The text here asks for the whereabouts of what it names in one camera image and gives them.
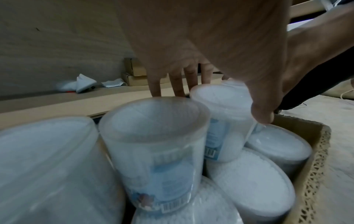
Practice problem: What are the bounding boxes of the white jar with blue label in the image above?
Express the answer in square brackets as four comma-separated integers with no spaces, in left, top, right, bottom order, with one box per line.
[189,79,257,163]

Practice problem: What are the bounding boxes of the brown cardboard box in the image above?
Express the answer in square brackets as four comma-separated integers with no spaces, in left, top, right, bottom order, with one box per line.
[0,94,332,224]

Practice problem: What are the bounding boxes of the white paper piece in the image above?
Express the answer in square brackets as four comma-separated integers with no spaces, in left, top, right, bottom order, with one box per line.
[101,78,128,89]

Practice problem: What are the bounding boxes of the person's right hand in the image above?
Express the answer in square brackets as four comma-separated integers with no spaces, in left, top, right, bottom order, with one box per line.
[275,4,354,113]

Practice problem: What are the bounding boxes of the cotton bud tubs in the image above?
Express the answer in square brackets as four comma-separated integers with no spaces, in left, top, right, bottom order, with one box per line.
[0,96,314,224]

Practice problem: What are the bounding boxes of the person's left hand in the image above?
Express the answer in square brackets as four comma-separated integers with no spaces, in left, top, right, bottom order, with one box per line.
[111,0,292,126]

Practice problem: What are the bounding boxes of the small flat brown carton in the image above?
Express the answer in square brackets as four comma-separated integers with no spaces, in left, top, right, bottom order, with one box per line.
[121,72,222,86]
[123,57,147,77]

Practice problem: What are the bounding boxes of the person's right leg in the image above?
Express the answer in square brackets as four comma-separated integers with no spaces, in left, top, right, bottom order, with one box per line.
[276,44,354,111]

